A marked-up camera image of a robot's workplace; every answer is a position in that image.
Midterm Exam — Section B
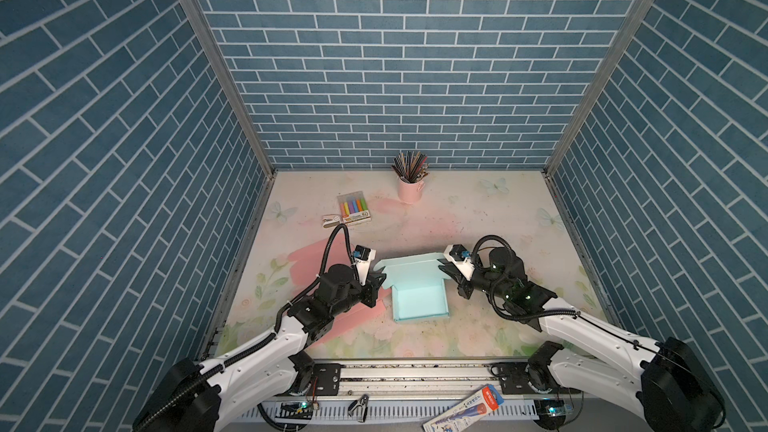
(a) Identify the round black device green light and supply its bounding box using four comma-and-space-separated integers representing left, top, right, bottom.
534, 400, 568, 431

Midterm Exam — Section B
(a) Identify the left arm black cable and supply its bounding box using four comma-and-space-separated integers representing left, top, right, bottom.
133, 223, 352, 432

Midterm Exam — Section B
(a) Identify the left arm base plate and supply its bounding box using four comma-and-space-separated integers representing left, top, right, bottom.
288, 363, 342, 397

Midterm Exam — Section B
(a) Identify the clear highlighter marker pack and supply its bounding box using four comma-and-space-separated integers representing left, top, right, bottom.
337, 191, 372, 225

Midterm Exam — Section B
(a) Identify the small green circuit board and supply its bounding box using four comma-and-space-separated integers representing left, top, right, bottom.
275, 401, 314, 422

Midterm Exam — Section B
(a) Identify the red blue pen package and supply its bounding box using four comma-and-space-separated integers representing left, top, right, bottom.
422, 385, 504, 432

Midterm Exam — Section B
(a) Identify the black metal clip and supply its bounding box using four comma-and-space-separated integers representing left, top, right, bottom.
347, 394, 369, 423

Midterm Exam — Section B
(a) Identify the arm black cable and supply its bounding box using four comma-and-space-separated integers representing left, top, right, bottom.
133, 223, 352, 432
471, 233, 727, 427

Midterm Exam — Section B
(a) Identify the pink metal pencil cup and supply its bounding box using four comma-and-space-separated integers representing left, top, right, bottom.
398, 179, 425, 204

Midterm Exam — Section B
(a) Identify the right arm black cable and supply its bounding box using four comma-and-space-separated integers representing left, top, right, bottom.
471, 233, 727, 427

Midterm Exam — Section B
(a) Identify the pink flat paper box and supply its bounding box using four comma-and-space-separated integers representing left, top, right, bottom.
287, 233, 388, 349

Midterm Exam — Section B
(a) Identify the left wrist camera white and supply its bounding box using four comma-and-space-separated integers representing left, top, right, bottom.
352, 245, 376, 285

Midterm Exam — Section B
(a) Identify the small white eraser box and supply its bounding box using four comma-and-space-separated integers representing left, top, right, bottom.
322, 214, 343, 228

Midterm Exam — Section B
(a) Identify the bundle of coloured pencils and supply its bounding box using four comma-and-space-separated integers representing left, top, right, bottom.
391, 151, 429, 184

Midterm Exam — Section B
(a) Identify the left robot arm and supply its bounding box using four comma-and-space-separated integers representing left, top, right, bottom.
132, 264, 387, 431

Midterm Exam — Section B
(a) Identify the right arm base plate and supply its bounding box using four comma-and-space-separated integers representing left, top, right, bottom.
489, 361, 561, 395

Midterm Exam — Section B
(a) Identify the light blue paper box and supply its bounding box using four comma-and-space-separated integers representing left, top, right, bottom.
378, 253, 449, 323

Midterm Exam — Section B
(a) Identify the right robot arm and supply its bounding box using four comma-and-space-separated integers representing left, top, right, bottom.
438, 245, 727, 431

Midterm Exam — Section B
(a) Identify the aluminium mounting rail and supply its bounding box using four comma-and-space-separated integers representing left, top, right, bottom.
339, 361, 499, 399

